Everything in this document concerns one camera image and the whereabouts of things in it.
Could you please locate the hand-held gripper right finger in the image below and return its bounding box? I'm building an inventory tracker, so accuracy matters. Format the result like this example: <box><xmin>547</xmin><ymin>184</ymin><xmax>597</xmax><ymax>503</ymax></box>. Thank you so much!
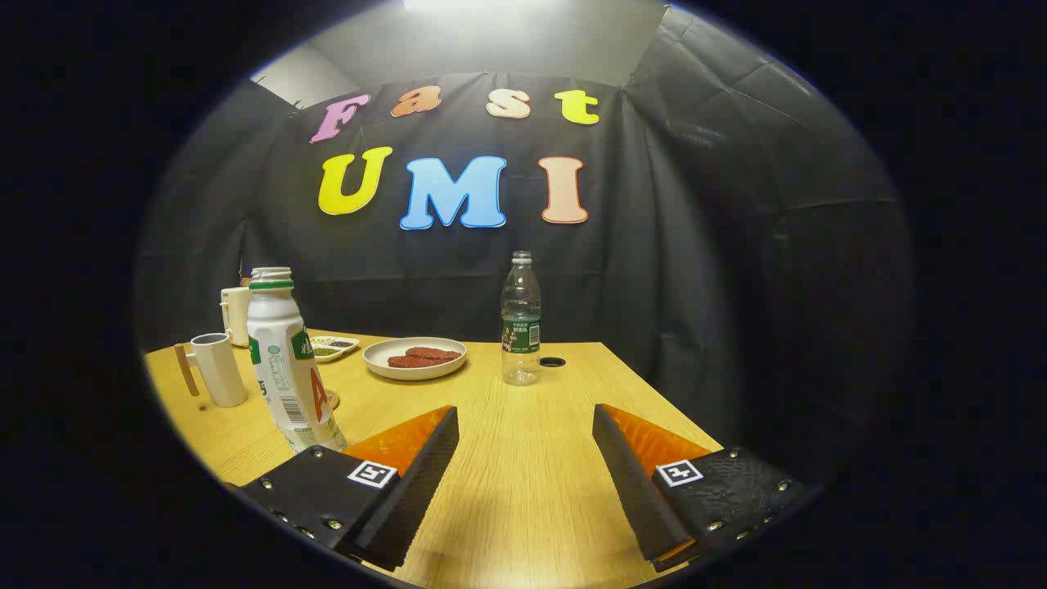
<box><xmin>592</xmin><ymin>403</ymin><xmax>819</xmax><ymax>573</ymax></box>

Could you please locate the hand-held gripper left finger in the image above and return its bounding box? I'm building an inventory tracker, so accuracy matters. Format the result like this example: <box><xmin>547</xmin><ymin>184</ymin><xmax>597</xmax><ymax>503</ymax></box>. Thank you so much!
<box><xmin>236</xmin><ymin>405</ymin><xmax>461</xmax><ymax>572</ymax></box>

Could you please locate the white juice bottle green label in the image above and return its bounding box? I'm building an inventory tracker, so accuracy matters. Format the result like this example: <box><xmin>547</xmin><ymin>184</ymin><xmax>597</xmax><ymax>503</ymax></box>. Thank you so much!
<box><xmin>247</xmin><ymin>268</ymin><xmax>348</xmax><ymax>455</ymax></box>

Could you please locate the white cup wooden handle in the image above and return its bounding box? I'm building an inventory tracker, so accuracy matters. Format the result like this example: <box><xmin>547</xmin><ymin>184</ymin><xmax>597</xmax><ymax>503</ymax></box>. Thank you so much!
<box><xmin>173</xmin><ymin>333</ymin><xmax>249</xmax><ymax>408</ymax></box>

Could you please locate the clear plastic water bottle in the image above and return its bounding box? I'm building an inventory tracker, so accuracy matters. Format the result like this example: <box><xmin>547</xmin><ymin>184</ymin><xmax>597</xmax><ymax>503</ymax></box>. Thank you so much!
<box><xmin>501</xmin><ymin>251</ymin><xmax>542</xmax><ymax>386</ymax></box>

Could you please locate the wooden table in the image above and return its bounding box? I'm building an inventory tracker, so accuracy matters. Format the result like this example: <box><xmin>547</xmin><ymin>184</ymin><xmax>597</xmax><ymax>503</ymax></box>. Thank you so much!
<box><xmin>144</xmin><ymin>330</ymin><xmax>725</xmax><ymax>589</ymax></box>

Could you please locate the white round plate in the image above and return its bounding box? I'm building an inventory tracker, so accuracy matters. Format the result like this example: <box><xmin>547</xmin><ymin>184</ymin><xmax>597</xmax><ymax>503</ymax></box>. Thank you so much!
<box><xmin>363</xmin><ymin>337</ymin><xmax>468</xmax><ymax>381</ymax></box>

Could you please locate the white divided bean dish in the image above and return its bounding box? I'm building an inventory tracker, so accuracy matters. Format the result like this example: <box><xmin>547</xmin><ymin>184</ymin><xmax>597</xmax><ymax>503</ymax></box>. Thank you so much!
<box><xmin>309</xmin><ymin>335</ymin><xmax>361</xmax><ymax>363</ymax></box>

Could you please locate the black backdrop cloth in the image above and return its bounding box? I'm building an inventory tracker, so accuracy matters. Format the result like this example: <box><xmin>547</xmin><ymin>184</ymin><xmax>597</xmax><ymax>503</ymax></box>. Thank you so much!
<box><xmin>135</xmin><ymin>4</ymin><xmax>913</xmax><ymax>483</ymax></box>

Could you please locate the cream toaster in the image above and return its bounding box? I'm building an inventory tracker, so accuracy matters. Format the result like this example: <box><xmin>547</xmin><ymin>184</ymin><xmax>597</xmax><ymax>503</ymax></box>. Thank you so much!
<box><xmin>220</xmin><ymin>286</ymin><xmax>253</xmax><ymax>348</ymax></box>

